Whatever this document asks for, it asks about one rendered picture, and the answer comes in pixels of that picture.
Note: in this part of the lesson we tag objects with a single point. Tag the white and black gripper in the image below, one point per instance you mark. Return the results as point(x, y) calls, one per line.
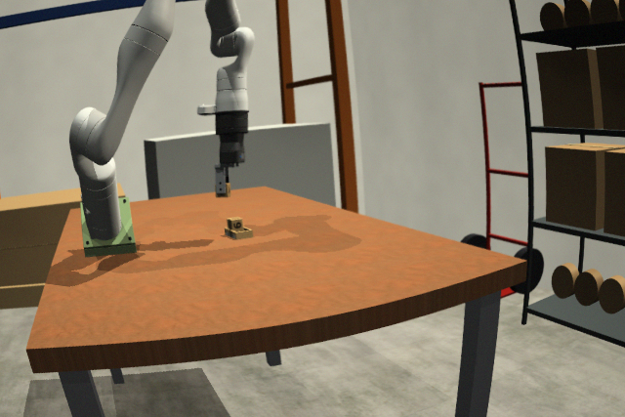
point(231, 110)

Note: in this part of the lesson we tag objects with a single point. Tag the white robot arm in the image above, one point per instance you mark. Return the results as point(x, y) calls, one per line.
point(98, 136)

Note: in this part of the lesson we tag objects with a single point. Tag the tan number cube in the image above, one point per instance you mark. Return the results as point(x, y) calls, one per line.
point(235, 224)
point(225, 194)

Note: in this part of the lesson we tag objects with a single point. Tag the tan wooden tray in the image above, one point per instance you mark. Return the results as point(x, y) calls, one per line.
point(246, 233)

